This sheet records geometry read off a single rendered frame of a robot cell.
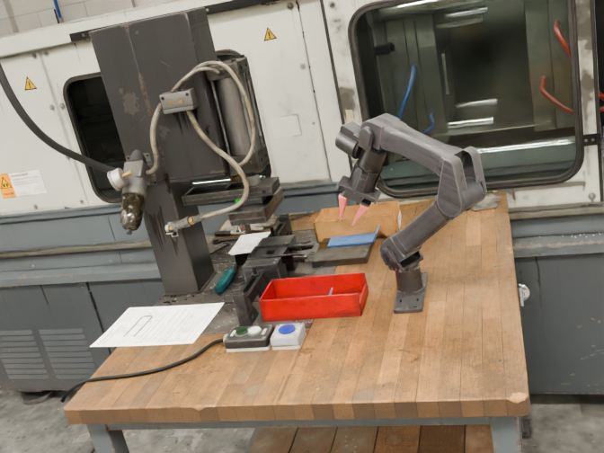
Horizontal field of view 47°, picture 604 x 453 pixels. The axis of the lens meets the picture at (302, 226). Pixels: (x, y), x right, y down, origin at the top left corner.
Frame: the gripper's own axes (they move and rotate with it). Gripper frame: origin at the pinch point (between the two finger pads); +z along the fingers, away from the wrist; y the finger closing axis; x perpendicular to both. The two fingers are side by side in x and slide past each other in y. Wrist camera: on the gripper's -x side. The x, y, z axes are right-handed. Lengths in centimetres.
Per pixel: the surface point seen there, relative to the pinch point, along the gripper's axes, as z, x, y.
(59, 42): 13, -74, 125
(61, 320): 135, -76, 105
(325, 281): 17.6, 1.9, -0.9
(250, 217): 10.8, -1.7, 23.6
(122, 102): -4, -5, 66
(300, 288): 22.5, 2.1, 4.5
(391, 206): 11.5, -47.0, -9.2
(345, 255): 19.4, -19.0, -2.5
